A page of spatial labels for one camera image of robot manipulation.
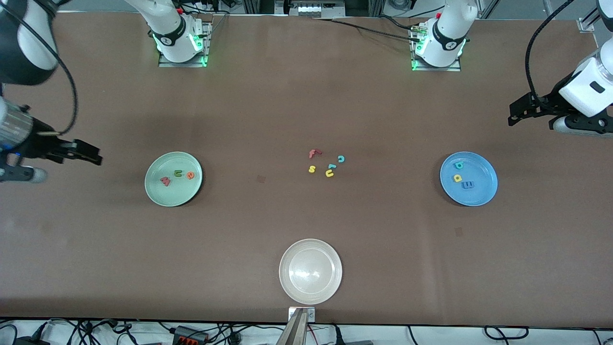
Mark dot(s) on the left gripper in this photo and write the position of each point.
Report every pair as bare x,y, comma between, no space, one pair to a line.
547,103

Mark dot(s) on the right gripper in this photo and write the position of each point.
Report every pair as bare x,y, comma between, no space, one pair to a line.
40,145

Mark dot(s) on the red foam letter w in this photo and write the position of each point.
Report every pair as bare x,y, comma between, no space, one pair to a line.
165,182

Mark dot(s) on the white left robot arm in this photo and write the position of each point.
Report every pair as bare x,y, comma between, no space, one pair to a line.
450,24

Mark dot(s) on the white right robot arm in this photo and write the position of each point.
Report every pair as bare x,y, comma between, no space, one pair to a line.
167,19

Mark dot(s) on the blue plate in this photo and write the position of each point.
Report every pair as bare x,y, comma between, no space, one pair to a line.
483,172

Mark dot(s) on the green plate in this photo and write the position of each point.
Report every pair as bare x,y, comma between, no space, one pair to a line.
172,194

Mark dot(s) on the black power adapter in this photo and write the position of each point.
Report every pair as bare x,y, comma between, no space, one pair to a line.
31,340

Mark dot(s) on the black power strip red switches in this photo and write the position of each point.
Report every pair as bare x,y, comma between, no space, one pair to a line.
191,334

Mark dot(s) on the red foam letter f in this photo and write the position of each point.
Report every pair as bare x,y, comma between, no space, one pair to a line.
312,154

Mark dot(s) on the grey connector box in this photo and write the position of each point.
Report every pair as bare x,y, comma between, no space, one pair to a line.
311,8

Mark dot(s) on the white plate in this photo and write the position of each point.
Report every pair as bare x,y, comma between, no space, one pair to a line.
310,271

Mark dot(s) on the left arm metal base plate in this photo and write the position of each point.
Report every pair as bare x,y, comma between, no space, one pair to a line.
450,68

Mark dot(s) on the aluminium frame post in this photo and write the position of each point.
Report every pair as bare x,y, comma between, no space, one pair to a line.
588,21

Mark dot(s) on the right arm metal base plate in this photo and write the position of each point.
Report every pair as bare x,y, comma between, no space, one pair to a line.
165,62

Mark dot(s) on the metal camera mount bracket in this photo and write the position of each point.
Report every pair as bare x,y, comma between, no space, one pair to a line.
292,314

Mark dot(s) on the grey camera mount pole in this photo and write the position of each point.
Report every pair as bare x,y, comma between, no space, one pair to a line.
293,333

